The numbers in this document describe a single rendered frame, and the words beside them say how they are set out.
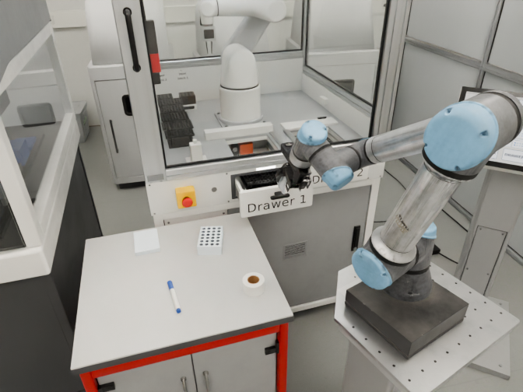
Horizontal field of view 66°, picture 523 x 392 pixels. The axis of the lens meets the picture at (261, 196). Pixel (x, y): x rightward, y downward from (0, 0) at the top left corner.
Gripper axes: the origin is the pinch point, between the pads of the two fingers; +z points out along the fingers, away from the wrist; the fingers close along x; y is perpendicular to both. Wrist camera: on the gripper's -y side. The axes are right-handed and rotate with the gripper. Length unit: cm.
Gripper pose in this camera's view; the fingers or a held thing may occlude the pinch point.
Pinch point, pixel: (286, 183)
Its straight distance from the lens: 140.3
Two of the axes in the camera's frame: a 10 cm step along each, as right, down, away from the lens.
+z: -1.5, 4.3, 8.9
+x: 9.6, -1.6, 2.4
